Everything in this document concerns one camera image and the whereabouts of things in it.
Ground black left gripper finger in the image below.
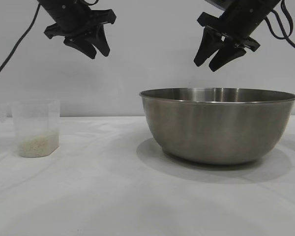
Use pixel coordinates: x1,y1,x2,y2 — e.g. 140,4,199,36
88,25,112,57
63,36,98,60

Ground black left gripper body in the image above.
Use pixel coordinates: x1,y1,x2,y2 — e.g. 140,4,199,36
36,0,118,40

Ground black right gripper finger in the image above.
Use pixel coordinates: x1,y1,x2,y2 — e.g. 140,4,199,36
193,26,227,67
208,41,247,73

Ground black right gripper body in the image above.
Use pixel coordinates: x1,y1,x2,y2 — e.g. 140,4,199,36
197,0,281,52

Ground stainless steel mixing bowl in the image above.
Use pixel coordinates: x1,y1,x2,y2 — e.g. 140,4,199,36
138,87,295,166

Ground clear plastic measuring cup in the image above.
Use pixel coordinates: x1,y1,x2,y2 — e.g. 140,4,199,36
0,98,61,157

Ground white rice grains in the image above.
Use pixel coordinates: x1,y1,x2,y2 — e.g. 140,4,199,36
19,130,60,157

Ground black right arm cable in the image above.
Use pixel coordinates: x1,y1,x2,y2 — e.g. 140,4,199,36
265,0,295,55

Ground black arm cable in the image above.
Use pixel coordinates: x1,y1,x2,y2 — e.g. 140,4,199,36
265,0,295,55
0,4,40,87

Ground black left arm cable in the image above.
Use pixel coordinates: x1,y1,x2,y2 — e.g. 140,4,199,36
0,4,40,87

